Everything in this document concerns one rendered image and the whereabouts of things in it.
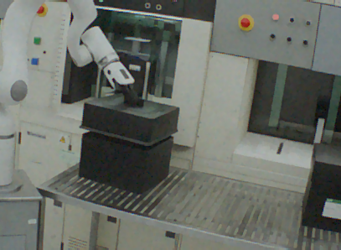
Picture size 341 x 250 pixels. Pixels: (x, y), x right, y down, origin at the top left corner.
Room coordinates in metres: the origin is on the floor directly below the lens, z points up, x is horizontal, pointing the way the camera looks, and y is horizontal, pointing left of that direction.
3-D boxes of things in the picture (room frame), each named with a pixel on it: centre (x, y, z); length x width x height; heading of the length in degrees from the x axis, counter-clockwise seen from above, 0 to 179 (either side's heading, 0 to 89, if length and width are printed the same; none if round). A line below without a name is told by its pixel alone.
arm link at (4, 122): (1.77, 0.52, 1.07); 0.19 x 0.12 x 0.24; 51
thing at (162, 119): (2.03, 0.04, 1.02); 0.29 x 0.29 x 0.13; 67
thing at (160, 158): (2.03, 0.04, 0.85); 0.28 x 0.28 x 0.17; 67
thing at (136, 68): (3.00, 0.09, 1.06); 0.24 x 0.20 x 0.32; 73
